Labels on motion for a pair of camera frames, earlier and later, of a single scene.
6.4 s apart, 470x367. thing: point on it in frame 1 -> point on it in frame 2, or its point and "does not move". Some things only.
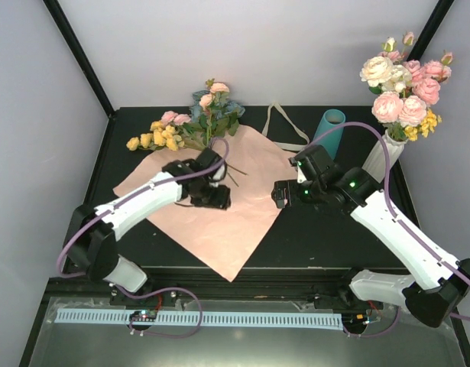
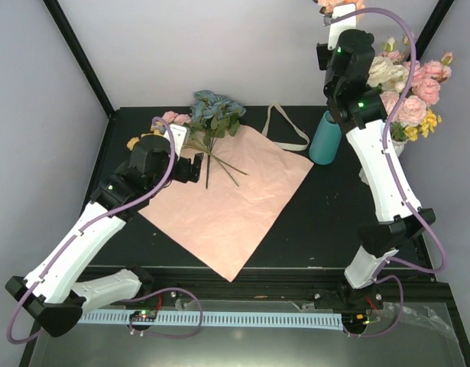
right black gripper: (280, 188) -> (322, 50)
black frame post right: (431, 26) does not move
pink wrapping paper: (225, 238) does not move
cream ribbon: (300, 147) does not move
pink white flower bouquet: (403, 89) does not move
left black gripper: (222, 200) -> (183, 175)
